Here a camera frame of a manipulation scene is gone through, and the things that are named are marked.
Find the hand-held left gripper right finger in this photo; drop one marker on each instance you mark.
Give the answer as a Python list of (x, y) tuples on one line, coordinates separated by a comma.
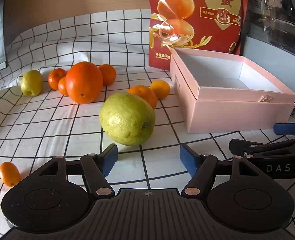
[(187, 158)]

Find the tiny orange mandarin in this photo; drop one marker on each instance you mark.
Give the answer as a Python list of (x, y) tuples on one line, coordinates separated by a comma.
[(62, 87)]

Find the red printed food bag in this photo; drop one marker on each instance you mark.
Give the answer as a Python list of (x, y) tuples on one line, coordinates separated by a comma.
[(212, 17)]

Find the yellow-orange mandarin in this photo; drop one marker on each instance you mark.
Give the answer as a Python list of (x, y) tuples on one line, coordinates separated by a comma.
[(160, 89)]

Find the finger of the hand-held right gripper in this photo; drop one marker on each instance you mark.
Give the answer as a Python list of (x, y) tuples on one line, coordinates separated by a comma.
[(286, 129), (267, 148)]

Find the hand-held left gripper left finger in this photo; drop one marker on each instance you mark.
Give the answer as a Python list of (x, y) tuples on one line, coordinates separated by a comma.
[(111, 158)]

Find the pink cardboard box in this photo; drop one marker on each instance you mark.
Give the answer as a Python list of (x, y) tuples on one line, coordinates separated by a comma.
[(237, 115)]

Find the large orange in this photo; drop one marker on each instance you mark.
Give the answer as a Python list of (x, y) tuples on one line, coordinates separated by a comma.
[(84, 82)]

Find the small yellow-green fruit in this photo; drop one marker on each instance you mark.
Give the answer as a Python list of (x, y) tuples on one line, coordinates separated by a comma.
[(31, 83)]

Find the large green pear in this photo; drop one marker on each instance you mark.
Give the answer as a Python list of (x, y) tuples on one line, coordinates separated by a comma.
[(126, 118)]

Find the orange kumquat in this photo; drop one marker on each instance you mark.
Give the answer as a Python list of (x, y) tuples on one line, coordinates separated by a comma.
[(10, 173)]

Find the white black-checked cloth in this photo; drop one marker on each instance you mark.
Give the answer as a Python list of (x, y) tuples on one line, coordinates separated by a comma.
[(50, 130)]

